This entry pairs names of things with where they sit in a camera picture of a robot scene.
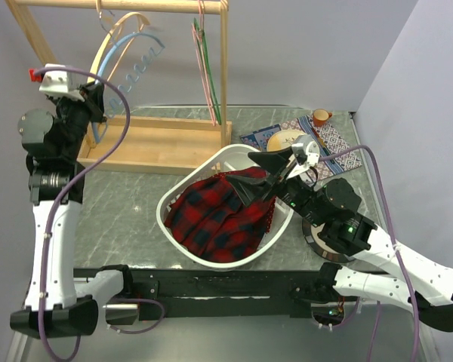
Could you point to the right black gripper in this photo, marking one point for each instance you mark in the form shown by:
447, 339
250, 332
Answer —
272, 162

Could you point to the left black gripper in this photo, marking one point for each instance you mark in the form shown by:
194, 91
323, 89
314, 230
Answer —
93, 94

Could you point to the red polka dot garment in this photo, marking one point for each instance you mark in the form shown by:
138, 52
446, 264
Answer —
228, 218

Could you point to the light wooden hanger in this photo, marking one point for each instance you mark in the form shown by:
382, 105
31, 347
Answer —
114, 30

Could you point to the red black plaid skirt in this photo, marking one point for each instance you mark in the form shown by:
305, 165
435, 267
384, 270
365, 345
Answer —
186, 220

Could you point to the light blue hanger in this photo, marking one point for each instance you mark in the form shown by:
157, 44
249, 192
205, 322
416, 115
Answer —
115, 104

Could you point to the pink wire hanger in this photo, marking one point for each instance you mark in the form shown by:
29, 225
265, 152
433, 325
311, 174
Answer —
201, 20

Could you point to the green plastic hanger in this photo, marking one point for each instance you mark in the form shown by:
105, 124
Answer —
212, 103

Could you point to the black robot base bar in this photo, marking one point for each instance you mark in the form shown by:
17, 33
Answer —
187, 293

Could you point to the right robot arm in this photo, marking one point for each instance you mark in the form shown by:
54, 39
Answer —
408, 280

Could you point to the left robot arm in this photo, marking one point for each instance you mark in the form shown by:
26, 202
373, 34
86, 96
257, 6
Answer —
54, 306

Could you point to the beige floral plate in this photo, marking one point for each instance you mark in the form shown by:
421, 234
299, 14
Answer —
283, 139

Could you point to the white laundry basket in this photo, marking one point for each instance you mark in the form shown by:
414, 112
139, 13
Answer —
229, 158

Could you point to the green chopstick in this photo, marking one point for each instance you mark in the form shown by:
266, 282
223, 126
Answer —
321, 143

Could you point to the dark rimmed plate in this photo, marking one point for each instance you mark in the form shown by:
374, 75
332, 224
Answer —
312, 239

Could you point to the wooden clothes rack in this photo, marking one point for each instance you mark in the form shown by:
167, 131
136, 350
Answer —
152, 145

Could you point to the orange cup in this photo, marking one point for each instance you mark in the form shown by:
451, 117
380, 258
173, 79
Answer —
320, 117

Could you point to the aluminium rail frame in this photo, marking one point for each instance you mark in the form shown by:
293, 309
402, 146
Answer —
329, 335

